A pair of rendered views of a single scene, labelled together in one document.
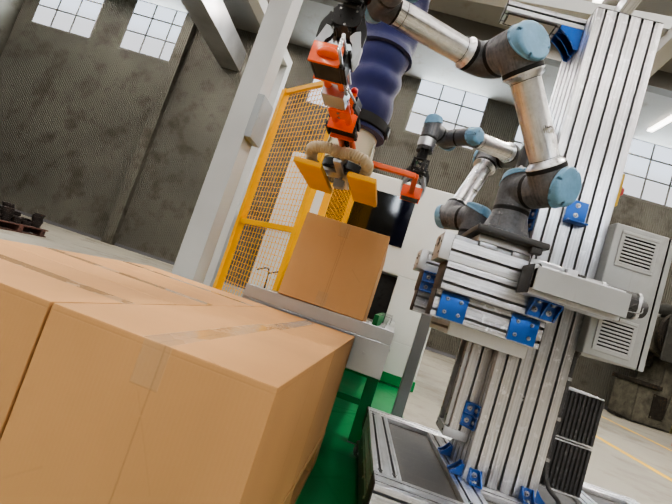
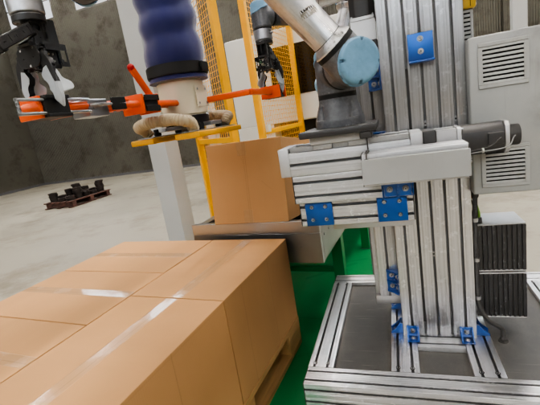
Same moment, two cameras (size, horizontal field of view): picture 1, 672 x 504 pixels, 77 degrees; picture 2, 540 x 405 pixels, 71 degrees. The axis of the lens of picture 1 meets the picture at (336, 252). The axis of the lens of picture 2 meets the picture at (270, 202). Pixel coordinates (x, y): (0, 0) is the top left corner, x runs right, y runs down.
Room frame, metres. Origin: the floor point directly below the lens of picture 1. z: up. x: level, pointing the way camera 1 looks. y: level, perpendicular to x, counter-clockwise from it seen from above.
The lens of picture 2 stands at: (0.15, -0.57, 1.09)
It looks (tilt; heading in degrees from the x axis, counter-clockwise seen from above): 12 degrees down; 14
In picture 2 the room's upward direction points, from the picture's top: 9 degrees counter-clockwise
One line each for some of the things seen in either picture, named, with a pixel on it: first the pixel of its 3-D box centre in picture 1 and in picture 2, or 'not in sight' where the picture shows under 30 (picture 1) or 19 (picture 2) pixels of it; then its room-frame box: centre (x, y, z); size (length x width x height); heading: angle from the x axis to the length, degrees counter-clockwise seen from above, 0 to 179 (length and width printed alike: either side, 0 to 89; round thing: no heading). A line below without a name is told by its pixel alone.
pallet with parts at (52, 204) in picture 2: (4, 214); (77, 193); (6.97, 5.31, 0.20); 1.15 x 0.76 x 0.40; 175
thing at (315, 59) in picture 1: (328, 63); (44, 108); (0.95, 0.15, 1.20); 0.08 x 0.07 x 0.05; 172
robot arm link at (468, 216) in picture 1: (474, 218); not in sight; (1.88, -0.55, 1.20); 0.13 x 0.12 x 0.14; 39
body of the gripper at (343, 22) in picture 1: (351, 15); (38, 45); (0.98, 0.14, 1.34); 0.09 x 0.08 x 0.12; 172
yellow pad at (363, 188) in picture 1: (364, 187); (210, 127); (1.53, -0.03, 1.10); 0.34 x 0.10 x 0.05; 172
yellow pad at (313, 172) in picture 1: (316, 173); (169, 134); (1.56, 0.16, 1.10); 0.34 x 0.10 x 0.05; 172
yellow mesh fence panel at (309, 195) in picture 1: (269, 217); (214, 132); (3.02, 0.53, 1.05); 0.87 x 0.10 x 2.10; 42
